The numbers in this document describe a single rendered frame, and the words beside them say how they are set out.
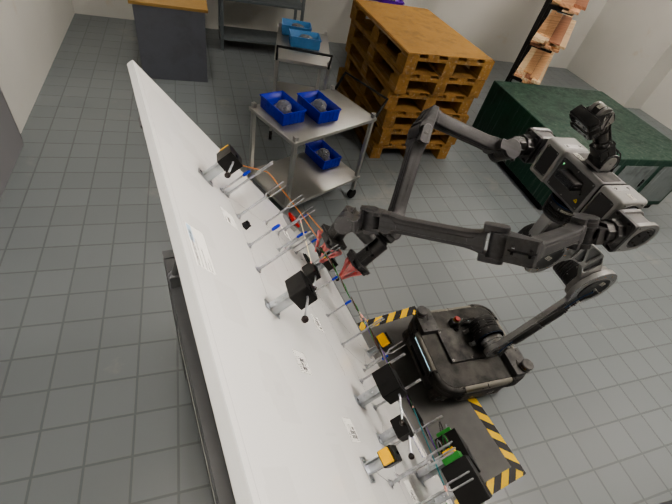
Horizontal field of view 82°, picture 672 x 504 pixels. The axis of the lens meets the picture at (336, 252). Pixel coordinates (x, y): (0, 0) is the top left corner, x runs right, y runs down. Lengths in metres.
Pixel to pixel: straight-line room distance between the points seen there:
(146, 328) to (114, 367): 0.27
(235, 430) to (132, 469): 1.79
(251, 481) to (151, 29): 4.65
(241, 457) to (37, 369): 2.19
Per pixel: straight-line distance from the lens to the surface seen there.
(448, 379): 2.36
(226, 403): 0.49
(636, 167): 4.83
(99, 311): 2.70
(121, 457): 2.29
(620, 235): 1.52
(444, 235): 1.16
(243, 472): 0.47
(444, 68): 3.93
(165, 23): 4.85
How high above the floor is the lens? 2.14
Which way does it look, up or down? 45 degrees down
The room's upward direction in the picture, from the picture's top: 16 degrees clockwise
